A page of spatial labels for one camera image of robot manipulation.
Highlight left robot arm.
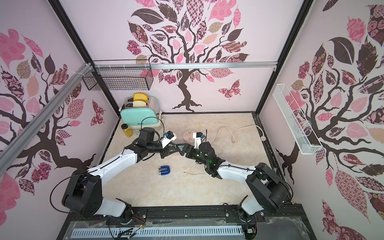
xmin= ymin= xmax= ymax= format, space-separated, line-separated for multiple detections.
xmin=62 ymin=128 xmax=177 ymax=224

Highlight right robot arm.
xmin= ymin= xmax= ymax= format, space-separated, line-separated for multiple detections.
xmin=176 ymin=143 xmax=293 ymax=220

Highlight blue electric shaver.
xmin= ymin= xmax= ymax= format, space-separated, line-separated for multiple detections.
xmin=158 ymin=166 xmax=171 ymax=176

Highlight pink round power strip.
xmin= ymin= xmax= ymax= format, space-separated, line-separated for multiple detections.
xmin=183 ymin=130 xmax=196 ymax=143

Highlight mint green toaster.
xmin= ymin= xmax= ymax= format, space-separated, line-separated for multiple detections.
xmin=120 ymin=95 xmax=162 ymax=129

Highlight yellow bottle black cap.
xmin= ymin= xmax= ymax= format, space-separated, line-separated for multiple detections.
xmin=121 ymin=124 xmax=133 ymax=138

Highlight pale toast slice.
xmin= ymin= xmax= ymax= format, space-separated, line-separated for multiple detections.
xmin=133 ymin=100 xmax=147 ymax=108

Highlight yellow toast slice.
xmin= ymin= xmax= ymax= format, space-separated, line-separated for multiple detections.
xmin=133 ymin=93 xmax=149 ymax=102

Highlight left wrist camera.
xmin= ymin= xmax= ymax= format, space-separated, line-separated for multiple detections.
xmin=161 ymin=131 xmax=177 ymax=149

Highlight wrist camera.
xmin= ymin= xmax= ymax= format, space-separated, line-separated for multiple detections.
xmin=161 ymin=131 xmax=177 ymax=149
xmin=193 ymin=132 xmax=205 ymax=149

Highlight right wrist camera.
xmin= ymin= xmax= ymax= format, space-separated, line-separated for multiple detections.
xmin=193 ymin=132 xmax=205 ymax=149

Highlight power strip white cord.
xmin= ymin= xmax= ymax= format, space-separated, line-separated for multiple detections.
xmin=205 ymin=124 xmax=267 ymax=146

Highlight white slotted cable duct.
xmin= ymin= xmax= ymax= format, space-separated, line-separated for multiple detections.
xmin=69 ymin=226 xmax=244 ymax=240

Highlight black wire basket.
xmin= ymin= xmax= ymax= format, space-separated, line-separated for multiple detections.
xmin=82 ymin=58 xmax=155 ymax=91

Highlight back aluminium frame bar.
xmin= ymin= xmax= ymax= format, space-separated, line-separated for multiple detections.
xmin=95 ymin=62 xmax=278 ymax=70

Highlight aluminium frame bar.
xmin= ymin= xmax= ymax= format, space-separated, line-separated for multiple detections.
xmin=1 ymin=63 xmax=91 ymax=174
xmin=95 ymin=62 xmax=278 ymax=70

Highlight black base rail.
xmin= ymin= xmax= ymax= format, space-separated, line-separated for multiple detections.
xmin=57 ymin=204 xmax=316 ymax=240

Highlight white wire shelf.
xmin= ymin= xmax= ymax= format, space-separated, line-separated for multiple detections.
xmin=273 ymin=84 xmax=323 ymax=155

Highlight left aluminium frame bar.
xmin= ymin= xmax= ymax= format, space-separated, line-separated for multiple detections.
xmin=1 ymin=63 xmax=91 ymax=174

